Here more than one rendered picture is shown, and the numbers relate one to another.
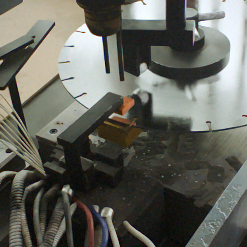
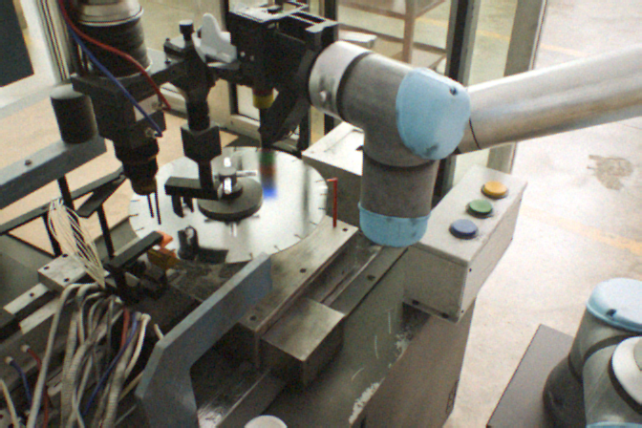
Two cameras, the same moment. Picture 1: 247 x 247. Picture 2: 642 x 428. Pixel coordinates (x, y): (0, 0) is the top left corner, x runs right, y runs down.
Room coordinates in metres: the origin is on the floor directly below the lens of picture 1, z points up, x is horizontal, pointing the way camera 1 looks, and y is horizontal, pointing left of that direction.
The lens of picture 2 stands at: (-0.26, -0.20, 1.55)
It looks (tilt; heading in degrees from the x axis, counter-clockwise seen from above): 37 degrees down; 357
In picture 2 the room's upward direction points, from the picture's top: straight up
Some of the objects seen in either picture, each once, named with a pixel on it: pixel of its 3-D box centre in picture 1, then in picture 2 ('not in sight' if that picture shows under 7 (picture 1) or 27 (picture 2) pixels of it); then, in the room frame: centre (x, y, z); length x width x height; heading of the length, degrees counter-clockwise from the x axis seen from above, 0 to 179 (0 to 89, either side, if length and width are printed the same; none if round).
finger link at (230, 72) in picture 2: not in sight; (237, 66); (0.42, -0.14, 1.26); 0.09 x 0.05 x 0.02; 49
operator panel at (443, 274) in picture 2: not in sight; (466, 239); (0.63, -0.51, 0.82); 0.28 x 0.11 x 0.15; 143
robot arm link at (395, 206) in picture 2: not in sight; (398, 181); (0.30, -0.31, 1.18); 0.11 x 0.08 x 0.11; 162
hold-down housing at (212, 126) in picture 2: not in sight; (195, 95); (0.53, -0.07, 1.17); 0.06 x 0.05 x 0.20; 134
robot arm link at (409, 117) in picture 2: not in sight; (404, 108); (0.28, -0.31, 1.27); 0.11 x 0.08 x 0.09; 44
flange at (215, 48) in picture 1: (185, 42); (229, 191); (0.60, -0.09, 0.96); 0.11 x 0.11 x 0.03
